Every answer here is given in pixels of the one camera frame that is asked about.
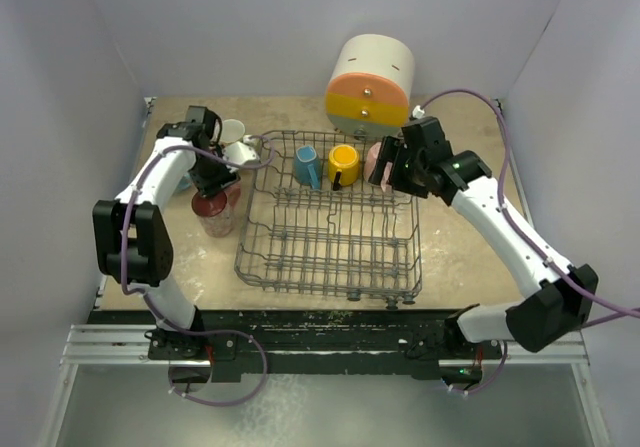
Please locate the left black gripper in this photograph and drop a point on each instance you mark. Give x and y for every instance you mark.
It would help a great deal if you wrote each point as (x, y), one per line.
(225, 179)

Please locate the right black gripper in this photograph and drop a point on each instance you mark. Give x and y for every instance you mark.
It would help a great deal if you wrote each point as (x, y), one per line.
(391, 151)

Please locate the pale pink faceted mug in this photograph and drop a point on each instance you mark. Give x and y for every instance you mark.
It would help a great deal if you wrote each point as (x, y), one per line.
(370, 164)

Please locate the pink floral mug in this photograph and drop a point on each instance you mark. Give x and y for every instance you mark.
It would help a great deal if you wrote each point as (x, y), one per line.
(216, 214)

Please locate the lime green faceted mug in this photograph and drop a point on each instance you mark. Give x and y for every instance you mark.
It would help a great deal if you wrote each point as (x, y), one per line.
(233, 132)

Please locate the light blue mug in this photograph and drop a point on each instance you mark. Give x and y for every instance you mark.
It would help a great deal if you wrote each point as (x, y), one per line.
(184, 183)

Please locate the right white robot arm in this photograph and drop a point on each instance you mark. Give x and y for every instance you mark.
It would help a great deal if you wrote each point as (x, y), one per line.
(556, 295)

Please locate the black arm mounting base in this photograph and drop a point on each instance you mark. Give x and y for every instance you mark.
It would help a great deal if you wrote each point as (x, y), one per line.
(317, 342)

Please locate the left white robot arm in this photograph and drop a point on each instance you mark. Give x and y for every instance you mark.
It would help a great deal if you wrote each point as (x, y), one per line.
(133, 245)

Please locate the round cream drawer cabinet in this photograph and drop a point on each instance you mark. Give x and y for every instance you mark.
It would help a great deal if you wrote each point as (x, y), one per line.
(370, 88)

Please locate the dark blue textured mug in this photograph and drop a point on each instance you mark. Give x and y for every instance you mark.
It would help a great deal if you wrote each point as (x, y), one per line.
(307, 168)

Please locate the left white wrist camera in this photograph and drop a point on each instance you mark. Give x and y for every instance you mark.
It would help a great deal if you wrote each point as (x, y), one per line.
(239, 154)

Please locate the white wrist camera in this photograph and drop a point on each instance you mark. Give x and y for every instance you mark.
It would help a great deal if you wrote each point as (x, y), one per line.
(417, 113)
(239, 154)

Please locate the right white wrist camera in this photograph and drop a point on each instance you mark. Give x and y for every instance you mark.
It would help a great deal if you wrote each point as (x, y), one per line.
(417, 113)

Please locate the yellow mug black handle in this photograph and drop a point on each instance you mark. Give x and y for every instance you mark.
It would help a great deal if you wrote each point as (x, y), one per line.
(344, 166)

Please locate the grey wire dish rack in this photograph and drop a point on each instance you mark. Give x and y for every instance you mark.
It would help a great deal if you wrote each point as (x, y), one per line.
(360, 242)

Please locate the aluminium frame rail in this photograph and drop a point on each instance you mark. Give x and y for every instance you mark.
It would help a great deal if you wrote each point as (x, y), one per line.
(103, 344)

